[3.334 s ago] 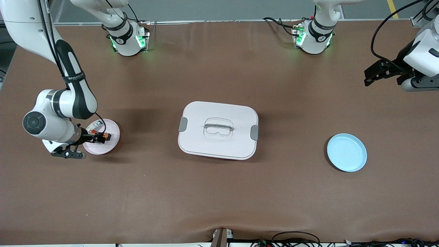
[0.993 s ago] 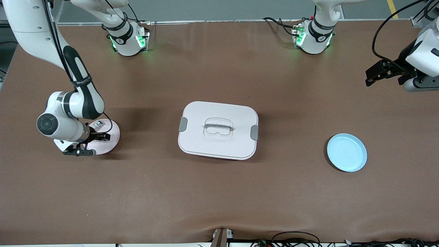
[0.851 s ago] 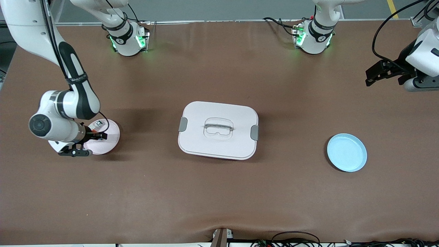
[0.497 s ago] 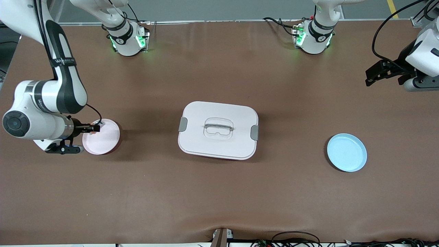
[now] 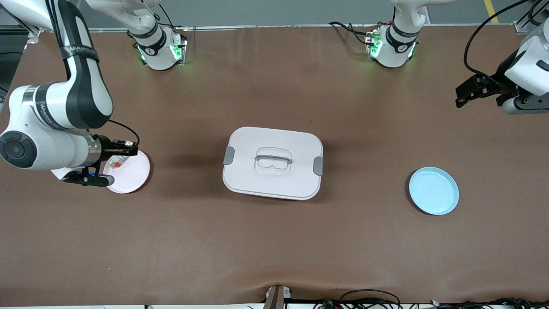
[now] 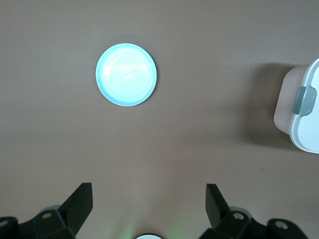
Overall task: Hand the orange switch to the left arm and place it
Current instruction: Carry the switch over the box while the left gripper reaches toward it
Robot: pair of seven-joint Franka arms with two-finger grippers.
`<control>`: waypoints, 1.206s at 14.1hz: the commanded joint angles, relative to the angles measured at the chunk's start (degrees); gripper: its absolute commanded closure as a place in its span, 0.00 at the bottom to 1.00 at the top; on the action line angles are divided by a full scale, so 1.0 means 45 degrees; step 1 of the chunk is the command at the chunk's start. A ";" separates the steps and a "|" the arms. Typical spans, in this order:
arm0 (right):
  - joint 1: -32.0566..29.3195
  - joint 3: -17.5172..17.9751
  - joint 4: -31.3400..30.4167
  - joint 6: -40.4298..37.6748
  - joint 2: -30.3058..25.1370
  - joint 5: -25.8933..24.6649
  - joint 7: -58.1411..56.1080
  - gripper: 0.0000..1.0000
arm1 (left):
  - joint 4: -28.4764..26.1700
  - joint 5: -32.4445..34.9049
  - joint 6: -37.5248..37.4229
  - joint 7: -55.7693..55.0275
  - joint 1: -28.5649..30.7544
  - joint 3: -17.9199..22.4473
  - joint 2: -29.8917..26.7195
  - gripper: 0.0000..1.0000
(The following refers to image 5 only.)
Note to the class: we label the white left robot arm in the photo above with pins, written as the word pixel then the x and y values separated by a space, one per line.
pixel 394 47

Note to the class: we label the light blue round plate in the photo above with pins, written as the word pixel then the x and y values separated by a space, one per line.
pixel 434 191

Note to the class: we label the pink round plate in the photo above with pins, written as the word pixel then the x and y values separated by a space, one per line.
pixel 131 176

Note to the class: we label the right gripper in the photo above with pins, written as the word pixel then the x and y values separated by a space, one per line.
pixel 105 146

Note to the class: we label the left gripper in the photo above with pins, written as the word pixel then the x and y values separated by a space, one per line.
pixel 499 81

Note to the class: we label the white lidded box grey latches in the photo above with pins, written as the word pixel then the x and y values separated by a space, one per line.
pixel 274 182

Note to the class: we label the white switch with red lever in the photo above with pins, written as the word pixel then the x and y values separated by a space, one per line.
pixel 118 163

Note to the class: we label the silver table edge rail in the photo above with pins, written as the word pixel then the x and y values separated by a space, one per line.
pixel 279 26

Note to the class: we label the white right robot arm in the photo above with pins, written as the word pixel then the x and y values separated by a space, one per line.
pixel 81 86

